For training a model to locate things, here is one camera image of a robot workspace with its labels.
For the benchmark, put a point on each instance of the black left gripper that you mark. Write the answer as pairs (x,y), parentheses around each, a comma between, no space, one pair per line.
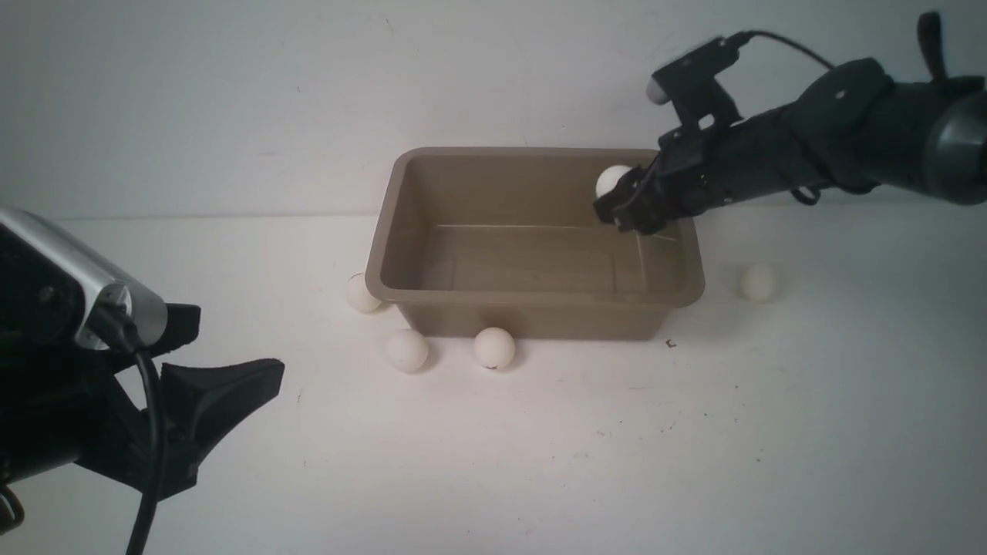
(63,405)

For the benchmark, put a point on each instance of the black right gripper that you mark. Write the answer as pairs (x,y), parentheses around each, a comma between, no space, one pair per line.
(686,179)

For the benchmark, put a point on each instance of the white ping-pong ball hidden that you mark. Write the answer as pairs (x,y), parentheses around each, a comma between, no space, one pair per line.
(609,178)

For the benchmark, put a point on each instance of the tan plastic bin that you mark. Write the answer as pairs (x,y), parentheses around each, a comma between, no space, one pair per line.
(470,238)

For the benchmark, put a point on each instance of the white ping-pong ball with mark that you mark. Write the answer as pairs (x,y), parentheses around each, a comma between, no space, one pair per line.
(494,348)

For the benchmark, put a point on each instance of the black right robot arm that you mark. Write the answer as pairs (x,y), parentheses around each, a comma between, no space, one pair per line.
(853,129)

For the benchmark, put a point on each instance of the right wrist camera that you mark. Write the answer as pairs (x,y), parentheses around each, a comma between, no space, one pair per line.
(689,84)

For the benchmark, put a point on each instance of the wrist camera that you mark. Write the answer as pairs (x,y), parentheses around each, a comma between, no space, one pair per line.
(689,84)
(52,283)

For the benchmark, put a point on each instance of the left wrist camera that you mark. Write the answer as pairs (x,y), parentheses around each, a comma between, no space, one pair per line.
(52,283)

